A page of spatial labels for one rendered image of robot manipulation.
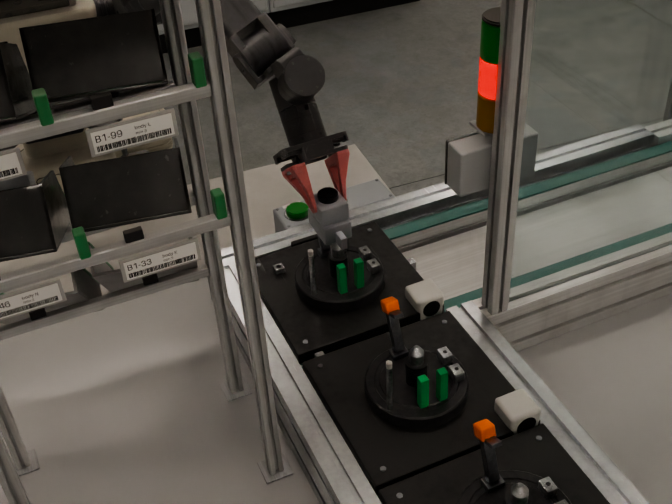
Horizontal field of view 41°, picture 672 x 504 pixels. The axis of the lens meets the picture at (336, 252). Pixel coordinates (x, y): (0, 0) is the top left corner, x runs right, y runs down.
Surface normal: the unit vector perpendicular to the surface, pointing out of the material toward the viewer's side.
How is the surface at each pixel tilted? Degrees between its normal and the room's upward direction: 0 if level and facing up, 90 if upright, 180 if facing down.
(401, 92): 0
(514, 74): 90
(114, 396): 0
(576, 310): 90
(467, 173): 90
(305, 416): 0
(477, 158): 90
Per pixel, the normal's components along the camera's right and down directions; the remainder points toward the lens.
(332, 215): 0.41, 0.56
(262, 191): -0.05, -0.78
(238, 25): 0.18, -0.11
